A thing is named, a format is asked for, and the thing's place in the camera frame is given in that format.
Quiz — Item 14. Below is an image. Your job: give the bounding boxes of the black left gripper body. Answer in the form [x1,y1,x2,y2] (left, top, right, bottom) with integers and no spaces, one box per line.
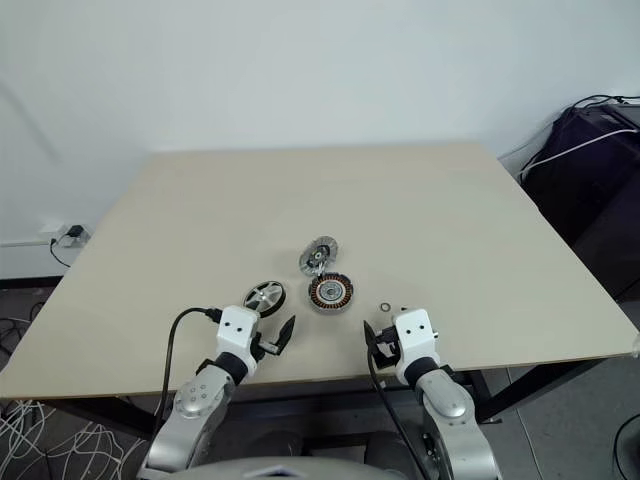
[248,329,282,364]

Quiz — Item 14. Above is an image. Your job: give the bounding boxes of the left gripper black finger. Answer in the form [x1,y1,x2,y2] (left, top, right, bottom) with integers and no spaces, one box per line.
[272,315,297,356]

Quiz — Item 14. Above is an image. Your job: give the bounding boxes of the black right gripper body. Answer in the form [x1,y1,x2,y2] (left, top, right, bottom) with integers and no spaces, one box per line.
[371,324,402,374]

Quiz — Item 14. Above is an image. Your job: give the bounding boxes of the black silver-spoked motor rotor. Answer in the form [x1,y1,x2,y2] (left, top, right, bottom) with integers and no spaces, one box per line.
[242,278,290,317]

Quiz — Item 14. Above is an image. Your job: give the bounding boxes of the copper wound motor stator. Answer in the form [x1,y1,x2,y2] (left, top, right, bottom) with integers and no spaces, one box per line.
[305,271,360,315]

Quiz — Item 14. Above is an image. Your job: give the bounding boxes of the silver motor end cap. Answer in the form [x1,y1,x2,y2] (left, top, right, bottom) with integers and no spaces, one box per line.
[298,235,342,275]

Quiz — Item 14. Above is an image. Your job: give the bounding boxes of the grey robot torso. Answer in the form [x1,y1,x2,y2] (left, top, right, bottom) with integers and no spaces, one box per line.
[182,457,404,480]

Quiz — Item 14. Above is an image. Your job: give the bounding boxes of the black cabinet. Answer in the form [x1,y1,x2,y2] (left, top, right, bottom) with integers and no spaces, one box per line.
[518,102,640,302]

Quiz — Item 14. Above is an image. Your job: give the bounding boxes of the black round floor base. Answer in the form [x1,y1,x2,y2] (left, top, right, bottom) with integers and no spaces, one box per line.
[612,413,640,480]

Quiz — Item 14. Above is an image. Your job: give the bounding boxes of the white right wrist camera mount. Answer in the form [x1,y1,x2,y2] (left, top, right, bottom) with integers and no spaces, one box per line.
[391,308,444,385]

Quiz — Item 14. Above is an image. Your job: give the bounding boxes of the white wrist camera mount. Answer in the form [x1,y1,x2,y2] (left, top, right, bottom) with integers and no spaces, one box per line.
[215,304,263,379]
[391,308,444,385]

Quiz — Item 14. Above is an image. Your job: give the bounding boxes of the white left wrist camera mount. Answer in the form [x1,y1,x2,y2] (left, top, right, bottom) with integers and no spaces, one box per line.
[215,304,263,379]

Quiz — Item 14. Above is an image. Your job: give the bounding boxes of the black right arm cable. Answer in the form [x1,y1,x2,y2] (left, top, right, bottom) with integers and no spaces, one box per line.
[366,345,432,480]

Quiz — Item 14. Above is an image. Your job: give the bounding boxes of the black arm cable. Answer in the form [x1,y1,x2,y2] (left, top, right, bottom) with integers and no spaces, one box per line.
[366,345,432,480]
[151,307,224,437]

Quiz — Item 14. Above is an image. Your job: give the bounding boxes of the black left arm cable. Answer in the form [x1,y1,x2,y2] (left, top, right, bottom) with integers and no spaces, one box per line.
[151,307,224,437]

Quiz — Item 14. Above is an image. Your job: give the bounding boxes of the black table frame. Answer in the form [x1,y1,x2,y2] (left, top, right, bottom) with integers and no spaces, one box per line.
[47,357,606,444]

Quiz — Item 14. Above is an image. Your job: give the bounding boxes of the black adapter cable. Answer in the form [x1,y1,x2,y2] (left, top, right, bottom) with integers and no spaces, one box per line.
[48,236,74,268]

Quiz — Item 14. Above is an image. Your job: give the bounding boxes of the white tangled floor cables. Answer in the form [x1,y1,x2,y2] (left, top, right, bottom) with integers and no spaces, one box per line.
[0,398,154,480]

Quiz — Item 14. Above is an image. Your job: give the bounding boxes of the white cable on cabinet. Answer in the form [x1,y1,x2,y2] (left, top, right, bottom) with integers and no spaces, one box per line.
[518,128,640,185]

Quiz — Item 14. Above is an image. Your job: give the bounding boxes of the white wall socket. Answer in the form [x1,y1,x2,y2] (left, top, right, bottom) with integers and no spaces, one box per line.
[38,223,92,249]

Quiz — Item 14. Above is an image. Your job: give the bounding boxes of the black cable on cabinet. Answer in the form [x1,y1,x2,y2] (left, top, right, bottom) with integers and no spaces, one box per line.
[548,93,640,132]

